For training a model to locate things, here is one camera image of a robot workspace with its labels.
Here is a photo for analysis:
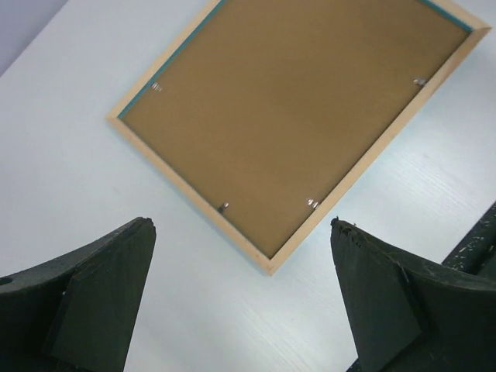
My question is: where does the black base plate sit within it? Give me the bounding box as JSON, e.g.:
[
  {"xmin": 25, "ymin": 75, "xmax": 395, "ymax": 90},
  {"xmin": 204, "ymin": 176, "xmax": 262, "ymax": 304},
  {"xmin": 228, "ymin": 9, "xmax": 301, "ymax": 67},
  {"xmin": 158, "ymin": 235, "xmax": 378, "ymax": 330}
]
[{"xmin": 442, "ymin": 203, "xmax": 496, "ymax": 281}]

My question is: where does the blue picture frame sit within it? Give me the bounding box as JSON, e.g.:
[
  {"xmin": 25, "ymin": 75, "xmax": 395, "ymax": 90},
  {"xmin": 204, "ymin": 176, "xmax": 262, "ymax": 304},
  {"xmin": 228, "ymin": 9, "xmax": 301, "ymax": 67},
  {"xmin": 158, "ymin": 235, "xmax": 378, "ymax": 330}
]
[{"xmin": 107, "ymin": 1, "xmax": 491, "ymax": 274}]

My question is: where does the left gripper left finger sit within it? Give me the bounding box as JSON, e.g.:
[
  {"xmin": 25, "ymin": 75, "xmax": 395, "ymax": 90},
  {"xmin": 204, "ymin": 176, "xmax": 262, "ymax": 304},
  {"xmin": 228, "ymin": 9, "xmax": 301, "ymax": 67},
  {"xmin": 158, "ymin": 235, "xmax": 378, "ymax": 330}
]
[{"xmin": 1, "ymin": 217, "xmax": 157, "ymax": 371}]

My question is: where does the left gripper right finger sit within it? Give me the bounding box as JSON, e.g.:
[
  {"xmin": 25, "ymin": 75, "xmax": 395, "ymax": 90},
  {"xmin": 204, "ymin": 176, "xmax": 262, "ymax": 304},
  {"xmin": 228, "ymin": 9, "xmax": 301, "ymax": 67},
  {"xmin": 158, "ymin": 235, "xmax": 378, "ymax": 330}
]
[{"xmin": 330, "ymin": 218, "xmax": 495, "ymax": 371}]

